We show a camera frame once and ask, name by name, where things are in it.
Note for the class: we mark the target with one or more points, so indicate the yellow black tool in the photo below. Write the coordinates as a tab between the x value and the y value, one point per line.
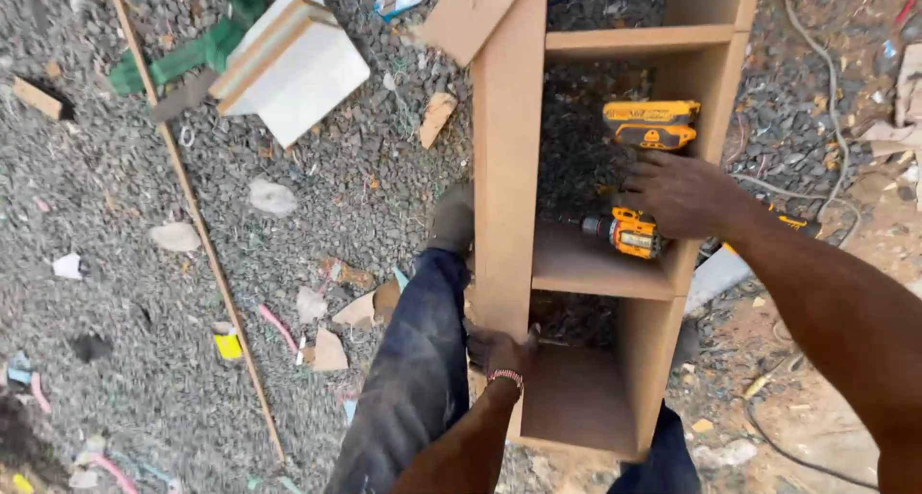
792	222

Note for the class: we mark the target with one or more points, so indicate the pale wood scrap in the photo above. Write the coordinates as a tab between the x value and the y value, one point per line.
437	118

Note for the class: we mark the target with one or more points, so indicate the small wooden block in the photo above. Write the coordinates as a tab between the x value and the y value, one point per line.
37	98

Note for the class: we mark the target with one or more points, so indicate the person's dark trousers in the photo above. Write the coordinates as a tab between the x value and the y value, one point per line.
410	379

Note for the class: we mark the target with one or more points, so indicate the small white paper scrap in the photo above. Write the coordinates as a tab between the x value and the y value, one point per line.
68	266

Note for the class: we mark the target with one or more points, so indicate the yellow packet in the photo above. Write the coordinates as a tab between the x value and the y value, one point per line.
228	344

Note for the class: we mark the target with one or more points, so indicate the grey white board piece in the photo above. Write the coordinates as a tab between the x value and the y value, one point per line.
714	276

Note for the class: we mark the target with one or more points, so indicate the pink plastic strip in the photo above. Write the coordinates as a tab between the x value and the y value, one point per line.
277	325

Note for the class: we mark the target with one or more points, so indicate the person's right hand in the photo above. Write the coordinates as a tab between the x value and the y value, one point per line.
688	195

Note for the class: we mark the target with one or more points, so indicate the long thin wooden strip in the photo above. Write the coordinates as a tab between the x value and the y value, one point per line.
194	213

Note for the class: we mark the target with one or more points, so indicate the green cloth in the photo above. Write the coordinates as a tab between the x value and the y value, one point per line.
187	58

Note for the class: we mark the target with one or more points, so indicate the person's right fingers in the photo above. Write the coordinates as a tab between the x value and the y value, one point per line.
645	184

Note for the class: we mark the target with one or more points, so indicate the brown board panel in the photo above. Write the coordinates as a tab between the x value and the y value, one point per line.
472	11

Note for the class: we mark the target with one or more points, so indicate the torn cardboard pieces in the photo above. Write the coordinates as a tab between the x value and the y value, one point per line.
900	119

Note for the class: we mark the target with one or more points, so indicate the stack of white boards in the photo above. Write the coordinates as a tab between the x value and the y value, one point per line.
302	76

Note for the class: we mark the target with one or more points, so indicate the brown wooden shelf unit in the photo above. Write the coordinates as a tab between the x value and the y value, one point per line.
504	191

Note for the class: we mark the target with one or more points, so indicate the person's left hand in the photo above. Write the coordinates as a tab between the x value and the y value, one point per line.
501	353

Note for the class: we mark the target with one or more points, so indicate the beige paper scrap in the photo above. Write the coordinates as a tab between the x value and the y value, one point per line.
175	237

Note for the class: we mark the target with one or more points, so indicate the person's grey shoe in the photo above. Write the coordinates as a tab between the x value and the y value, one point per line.
452	220

